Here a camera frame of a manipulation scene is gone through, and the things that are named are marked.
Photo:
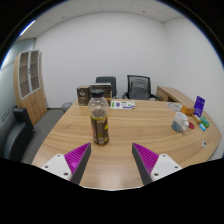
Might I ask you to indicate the black leather sofa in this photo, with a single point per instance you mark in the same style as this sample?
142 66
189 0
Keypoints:
18 135

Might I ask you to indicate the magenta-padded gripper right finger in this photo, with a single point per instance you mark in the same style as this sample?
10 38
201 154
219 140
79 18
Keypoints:
147 159

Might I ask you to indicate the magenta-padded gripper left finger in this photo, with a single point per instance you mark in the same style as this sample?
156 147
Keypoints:
76 159

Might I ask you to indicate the green flat box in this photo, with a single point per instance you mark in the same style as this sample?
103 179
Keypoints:
205 122

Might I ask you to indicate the small brown carton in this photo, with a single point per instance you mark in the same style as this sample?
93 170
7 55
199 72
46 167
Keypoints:
83 95

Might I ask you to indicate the wooden cabinet with glass doors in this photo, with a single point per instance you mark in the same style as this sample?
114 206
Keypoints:
29 85

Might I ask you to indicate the rectangular ceiling light panel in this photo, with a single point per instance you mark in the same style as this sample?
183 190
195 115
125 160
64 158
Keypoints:
26 28

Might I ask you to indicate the mesh chair with grey back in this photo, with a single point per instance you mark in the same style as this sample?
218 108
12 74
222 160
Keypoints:
138 88

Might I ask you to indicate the orange-brown cardboard box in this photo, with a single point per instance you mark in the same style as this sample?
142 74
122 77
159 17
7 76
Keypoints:
187 110

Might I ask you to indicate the white and green leaflet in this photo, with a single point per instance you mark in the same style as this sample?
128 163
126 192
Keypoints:
122 105

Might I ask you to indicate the small yellow box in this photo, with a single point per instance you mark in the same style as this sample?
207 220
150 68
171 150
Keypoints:
196 118

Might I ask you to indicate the wooden side desk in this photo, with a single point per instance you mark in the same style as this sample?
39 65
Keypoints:
167 93

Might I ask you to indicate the black office chair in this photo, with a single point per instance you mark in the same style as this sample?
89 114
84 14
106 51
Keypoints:
107 83

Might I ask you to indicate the clear bottle with black cap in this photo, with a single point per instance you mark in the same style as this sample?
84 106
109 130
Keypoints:
99 123

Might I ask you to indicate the grey waste bin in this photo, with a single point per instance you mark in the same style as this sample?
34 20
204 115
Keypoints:
66 106

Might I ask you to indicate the white and grey mug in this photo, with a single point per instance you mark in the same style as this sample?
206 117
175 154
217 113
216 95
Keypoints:
179 122

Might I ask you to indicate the purple standing pouch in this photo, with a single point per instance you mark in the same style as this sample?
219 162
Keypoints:
199 106

